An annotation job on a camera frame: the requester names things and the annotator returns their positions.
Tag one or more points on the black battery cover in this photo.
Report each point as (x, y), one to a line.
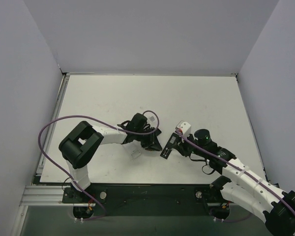
(158, 132)

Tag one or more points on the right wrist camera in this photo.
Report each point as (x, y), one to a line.
(184, 127)

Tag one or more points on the black remote control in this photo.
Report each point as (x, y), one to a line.
(171, 143)

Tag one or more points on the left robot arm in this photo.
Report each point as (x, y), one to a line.
(80, 145)

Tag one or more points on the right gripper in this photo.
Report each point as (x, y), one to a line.
(176, 144)

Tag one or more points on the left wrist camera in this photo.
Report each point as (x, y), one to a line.
(151, 119)

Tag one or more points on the aluminium frame rail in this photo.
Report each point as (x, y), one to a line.
(41, 194)

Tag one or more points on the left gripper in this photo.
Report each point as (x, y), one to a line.
(148, 138)

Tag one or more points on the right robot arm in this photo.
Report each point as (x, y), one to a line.
(239, 184)

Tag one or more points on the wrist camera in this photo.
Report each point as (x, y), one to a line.
(151, 119)
(184, 127)

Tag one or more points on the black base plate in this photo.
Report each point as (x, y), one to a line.
(146, 200)

